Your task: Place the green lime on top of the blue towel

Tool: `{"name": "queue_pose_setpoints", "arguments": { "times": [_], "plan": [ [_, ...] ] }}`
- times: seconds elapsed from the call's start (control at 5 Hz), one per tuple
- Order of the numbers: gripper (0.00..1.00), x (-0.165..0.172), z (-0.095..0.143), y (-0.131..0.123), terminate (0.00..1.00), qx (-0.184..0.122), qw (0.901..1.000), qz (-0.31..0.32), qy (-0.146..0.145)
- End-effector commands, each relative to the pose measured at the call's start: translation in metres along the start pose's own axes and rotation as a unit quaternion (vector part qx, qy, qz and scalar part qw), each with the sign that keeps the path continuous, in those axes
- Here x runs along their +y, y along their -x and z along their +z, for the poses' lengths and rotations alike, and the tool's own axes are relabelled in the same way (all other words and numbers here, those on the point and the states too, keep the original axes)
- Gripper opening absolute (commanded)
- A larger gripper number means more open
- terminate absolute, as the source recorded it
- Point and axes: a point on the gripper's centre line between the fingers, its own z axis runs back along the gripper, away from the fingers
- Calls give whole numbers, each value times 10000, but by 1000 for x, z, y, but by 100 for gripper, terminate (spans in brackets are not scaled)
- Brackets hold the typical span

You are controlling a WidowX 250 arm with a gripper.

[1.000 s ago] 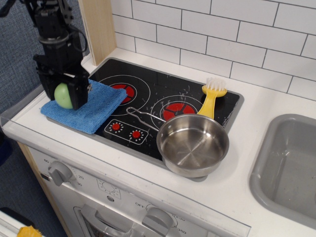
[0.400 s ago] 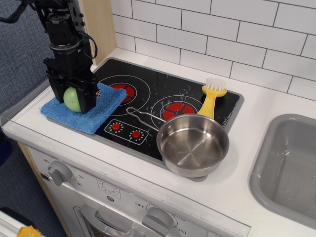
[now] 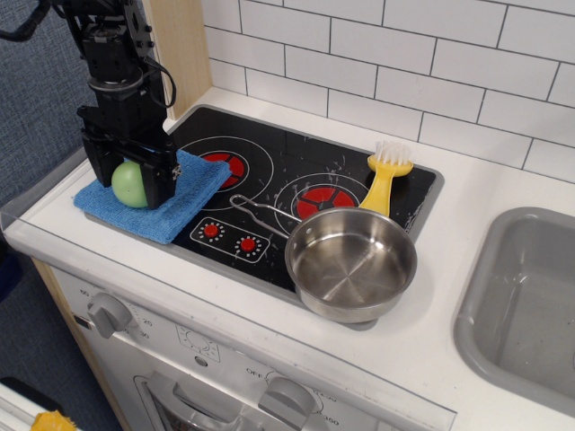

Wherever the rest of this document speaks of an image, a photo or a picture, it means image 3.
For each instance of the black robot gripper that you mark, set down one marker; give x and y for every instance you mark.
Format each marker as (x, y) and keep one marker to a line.
(128, 119)

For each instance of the green lime ball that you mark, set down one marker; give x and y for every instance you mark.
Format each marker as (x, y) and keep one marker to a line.
(128, 186)

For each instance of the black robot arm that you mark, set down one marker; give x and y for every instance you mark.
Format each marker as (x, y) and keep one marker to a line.
(115, 41)

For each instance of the blue folded towel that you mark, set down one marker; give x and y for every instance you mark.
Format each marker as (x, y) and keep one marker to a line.
(197, 184)

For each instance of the grey left oven knob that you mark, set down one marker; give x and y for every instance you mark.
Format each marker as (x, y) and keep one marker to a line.
(108, 314)

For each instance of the grey oven knob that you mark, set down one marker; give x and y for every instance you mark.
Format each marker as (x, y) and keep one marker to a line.
(288, 402)
(108, 314)

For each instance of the black toy stovetop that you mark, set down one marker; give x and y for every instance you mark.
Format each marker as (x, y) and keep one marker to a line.
(290, 176)

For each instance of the wooden side panel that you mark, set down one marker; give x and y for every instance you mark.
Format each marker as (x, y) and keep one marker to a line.
(181, 47)

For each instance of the white toy oven front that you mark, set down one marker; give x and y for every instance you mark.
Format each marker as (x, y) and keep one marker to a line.
(165, 376)

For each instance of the stainless steel pot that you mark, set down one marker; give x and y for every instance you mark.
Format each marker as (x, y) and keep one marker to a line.
(349, 265)

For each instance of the yellow dish brush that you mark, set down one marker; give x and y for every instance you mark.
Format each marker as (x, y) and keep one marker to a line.
(390, 160)

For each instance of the yellow object bottom corner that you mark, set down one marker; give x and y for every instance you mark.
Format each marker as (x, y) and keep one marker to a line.
(53, 421)

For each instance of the grey right oven knob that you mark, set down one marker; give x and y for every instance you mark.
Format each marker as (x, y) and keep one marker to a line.
(288, 402)

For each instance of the grey sink basin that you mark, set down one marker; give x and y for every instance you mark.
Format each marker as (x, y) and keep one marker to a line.
(515, 327)

